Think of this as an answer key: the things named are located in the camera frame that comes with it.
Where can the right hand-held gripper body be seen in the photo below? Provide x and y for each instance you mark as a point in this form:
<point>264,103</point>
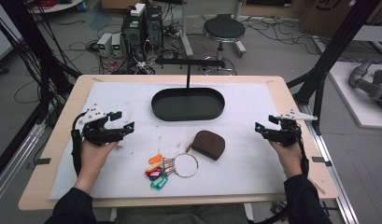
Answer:
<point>288,133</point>

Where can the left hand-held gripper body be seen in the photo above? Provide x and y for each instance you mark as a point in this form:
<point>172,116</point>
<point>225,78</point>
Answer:
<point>95,133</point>

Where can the person's right hand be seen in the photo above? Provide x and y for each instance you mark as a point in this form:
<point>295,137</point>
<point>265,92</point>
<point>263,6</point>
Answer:
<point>290,158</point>

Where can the person's left hand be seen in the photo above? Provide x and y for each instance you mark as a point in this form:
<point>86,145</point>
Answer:
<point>92,158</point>

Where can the brown leather pouch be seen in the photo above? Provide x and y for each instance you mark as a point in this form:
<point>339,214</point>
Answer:
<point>209,144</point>

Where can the white foam mat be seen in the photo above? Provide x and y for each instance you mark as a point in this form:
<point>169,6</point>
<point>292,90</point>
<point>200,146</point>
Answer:
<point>229,174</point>

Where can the black oval tray stand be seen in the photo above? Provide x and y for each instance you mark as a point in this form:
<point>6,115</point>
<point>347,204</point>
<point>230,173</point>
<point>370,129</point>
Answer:
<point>187,105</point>

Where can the white platform board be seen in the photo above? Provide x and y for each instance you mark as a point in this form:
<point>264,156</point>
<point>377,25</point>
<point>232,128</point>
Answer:
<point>350,102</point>

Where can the white power supply unit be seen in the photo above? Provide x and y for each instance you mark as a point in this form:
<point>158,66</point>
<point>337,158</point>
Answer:
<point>117,45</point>
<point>104,43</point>

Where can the black computer tower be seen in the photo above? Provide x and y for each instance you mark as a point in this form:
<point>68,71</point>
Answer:
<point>134,34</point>
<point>154,25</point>

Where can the black round stool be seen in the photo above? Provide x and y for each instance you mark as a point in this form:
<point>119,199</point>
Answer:
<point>223,29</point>

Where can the small white box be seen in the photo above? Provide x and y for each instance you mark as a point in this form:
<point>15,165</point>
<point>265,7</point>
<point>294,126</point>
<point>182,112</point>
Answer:
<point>138,9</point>

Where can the white table leg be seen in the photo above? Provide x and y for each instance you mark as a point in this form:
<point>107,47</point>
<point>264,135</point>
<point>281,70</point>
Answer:
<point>186,31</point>

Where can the cardboard box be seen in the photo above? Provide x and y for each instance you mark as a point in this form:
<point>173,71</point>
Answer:
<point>325,15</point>

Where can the aluminium rail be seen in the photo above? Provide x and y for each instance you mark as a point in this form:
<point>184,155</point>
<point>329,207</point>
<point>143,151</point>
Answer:
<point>14,161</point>
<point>338,180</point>

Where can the black metal frame post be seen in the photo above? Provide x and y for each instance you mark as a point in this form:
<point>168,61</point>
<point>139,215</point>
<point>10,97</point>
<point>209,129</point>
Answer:
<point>338,40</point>
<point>39,59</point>

